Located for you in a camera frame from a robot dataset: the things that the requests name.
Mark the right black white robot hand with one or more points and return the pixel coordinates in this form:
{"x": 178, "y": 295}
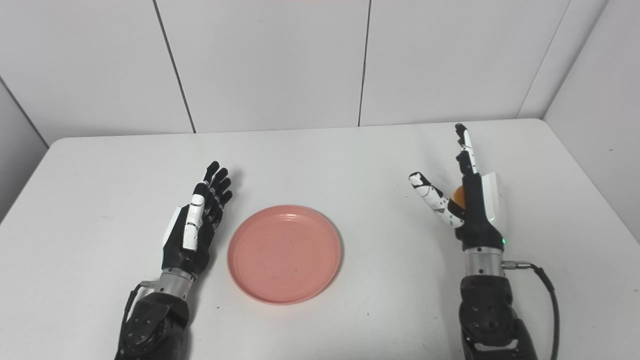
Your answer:
{"x": 472, "y": 210}

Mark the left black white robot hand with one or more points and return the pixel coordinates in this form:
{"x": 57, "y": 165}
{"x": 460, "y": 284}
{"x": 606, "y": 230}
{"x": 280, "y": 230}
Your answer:
{"x": 192, "y": 230}

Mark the toy hamburger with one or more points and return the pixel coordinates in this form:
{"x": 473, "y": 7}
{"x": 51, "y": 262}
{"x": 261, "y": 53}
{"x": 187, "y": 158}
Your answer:
{"x": 457, "y": 196}

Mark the pink round plate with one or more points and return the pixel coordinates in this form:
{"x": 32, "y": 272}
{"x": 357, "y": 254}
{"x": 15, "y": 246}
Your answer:
{"x": 284, "y": 254}

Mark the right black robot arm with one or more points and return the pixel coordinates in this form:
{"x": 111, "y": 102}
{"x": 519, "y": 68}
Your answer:
{"x": 492, "y": 310}

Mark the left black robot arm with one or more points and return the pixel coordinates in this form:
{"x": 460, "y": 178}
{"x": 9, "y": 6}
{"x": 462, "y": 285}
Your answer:
{"x": 157, "y": 320}

